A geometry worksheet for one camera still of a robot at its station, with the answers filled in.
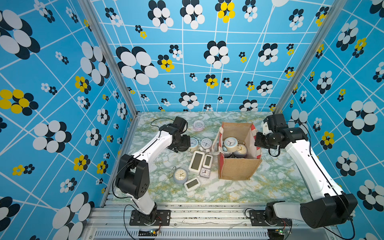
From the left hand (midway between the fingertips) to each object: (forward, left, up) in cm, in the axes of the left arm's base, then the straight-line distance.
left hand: (185, 142), depth 89 cm
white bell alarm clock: (+4, -13, -7) cm, 15 cm away
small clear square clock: (-14, -12, -10) cm, 21 cm away
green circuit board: (-43, +19, -15) cm, 49 cm away
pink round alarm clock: (+21, -8, -9) cm, 24 cm away
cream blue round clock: (+4, -5, -7) cm, 9 cm away
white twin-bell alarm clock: (-4, -26, -7) cm, 27 cm away
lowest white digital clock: (-21, -4, -10) cm, 24 cm away
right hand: (-5, -40, +9) cm, 41 cm away
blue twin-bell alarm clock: (-1, -27, 0) cm, 27 cm away
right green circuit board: (-42, -47, -12) cm, 64 cm away
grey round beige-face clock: (-2, -35, -5) cm, 35 cm away
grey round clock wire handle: (-17, +3, -8) cm, 19 cm away
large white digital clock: (-8, -7, -10) cm, 14 cm away
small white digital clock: (-8, -14, -9) cm, 18 cm away
